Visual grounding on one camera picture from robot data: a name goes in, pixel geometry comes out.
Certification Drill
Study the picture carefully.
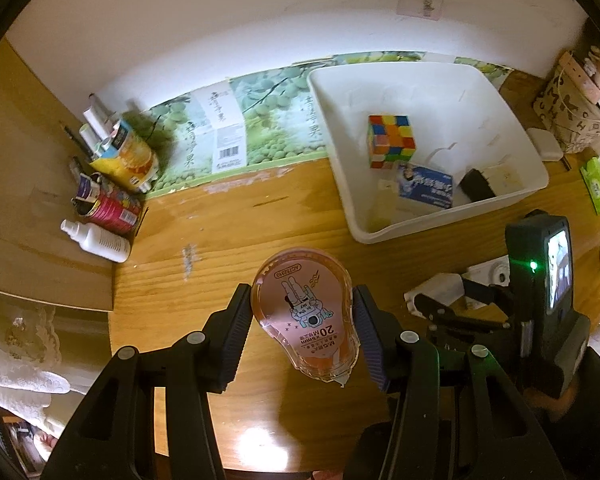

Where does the beige letter print bag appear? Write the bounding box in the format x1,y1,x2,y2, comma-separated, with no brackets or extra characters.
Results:
532,51,600,153

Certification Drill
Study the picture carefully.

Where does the white spray bottle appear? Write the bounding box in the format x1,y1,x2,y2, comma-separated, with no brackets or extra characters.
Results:
60,219,131,263

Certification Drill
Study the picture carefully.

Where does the blue white medicine box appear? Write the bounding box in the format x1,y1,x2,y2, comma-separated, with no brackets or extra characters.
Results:
396,162,454,209

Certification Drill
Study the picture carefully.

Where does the white plastic storage bin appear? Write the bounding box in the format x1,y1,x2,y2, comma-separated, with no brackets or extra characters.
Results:
308,62,548,244

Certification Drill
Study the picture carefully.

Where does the red pink tin can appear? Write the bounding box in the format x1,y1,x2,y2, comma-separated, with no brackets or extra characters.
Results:
72,174,143,235

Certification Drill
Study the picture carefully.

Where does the white instant camera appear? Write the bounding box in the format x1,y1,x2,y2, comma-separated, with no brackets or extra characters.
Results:
462,255,510,286

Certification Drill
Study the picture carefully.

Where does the black pen on table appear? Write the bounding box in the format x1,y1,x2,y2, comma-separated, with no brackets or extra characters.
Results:
560,156,571,171

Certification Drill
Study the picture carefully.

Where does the white soap box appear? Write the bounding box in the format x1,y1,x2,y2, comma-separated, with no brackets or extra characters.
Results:
526,128,564,162

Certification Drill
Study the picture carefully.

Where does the cream small wedge object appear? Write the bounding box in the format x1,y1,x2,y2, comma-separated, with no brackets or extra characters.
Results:
367,179,398,232

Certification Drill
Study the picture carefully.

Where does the multicolour puzzle cube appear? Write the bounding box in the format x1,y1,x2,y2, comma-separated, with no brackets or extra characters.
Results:
367,115,416,169

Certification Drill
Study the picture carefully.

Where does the pink correction tape dispenser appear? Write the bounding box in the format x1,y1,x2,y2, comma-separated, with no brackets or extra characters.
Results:
250,247,360,386

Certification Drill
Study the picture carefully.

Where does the green grape printed cardboard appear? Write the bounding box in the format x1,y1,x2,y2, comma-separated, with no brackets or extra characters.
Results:
125,50,513,197

